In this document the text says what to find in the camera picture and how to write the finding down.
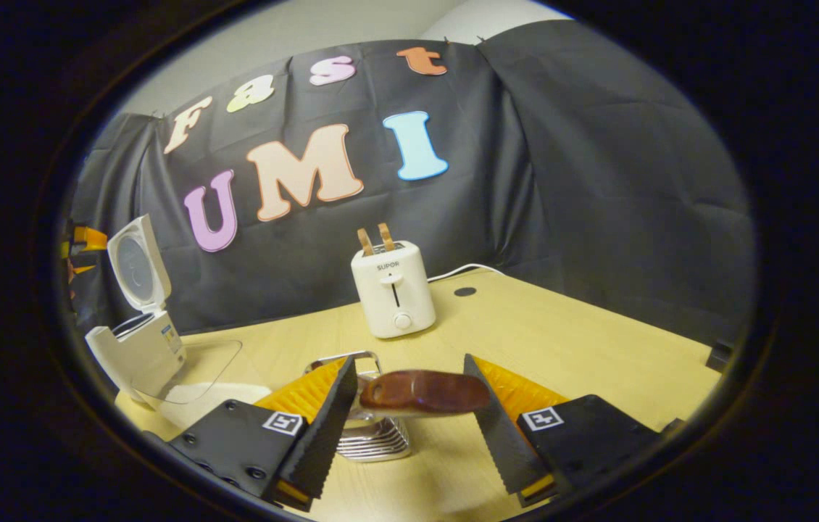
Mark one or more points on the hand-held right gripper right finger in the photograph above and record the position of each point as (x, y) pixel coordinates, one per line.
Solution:
(500, 442)

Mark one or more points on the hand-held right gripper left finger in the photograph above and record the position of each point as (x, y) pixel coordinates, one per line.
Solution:
(319, 435)

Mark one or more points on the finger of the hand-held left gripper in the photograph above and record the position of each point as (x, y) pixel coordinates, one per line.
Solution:
(89, 238)

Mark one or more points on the brown wooden spoon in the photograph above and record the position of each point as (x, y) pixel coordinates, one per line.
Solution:
(424, 391)

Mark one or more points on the white rice cooker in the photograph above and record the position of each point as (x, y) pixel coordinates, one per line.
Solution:
(141, 348)

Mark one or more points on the white rice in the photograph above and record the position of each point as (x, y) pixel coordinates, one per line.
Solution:
(199, 409)

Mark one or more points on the clear plastic box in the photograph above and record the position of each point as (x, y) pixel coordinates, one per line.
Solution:
(199, 370)

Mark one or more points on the black table grommet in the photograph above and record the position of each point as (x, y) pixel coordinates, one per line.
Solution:
(464, 291)

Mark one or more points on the white toaster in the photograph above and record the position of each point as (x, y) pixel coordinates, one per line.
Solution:
(391, 297)

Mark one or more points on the toasted bread slice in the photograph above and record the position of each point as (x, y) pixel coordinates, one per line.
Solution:
(387, 237)
(365, 243)

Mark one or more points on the black table clamp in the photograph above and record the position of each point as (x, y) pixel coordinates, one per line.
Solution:
(719, 357)

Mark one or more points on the black backdrop cloth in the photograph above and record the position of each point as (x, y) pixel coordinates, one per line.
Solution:
(562, 181)

